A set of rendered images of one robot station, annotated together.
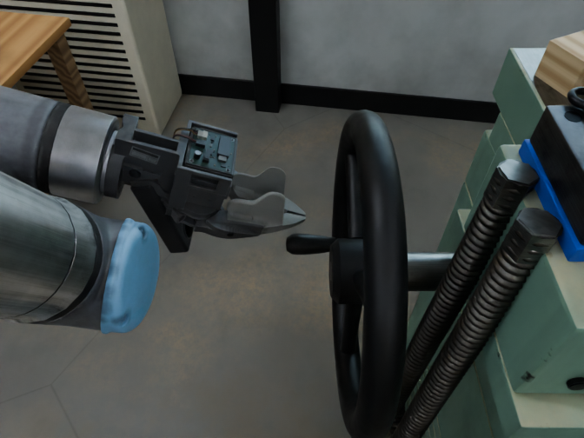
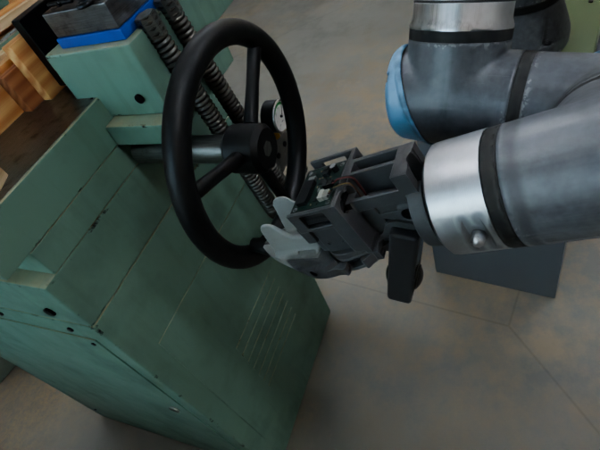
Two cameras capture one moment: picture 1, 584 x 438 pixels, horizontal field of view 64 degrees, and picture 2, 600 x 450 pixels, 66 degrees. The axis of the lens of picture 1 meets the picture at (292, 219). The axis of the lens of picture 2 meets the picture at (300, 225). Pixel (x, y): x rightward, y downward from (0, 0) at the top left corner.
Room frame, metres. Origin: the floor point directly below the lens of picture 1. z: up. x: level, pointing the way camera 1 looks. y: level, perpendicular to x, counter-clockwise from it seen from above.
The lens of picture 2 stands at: (0.61, 0.24, 1.13)
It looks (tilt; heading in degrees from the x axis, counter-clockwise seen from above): 45 degrees down; 217
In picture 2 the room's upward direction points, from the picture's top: 25 degrees counter-clockwise
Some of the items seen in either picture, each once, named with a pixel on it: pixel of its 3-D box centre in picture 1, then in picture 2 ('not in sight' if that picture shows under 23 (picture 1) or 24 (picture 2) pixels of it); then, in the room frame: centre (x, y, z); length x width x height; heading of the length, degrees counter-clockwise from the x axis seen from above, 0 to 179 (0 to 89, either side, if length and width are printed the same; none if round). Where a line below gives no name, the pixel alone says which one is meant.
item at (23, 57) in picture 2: not in sight; (65, 40); (0.16, -0.33, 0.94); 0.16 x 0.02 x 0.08; 0
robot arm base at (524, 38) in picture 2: not in sight; (513, 13); (-0.27, 0.21, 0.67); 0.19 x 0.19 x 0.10
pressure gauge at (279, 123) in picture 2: not in sight; (274, 120); (-0.02, -0.19, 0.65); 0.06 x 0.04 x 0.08; 0
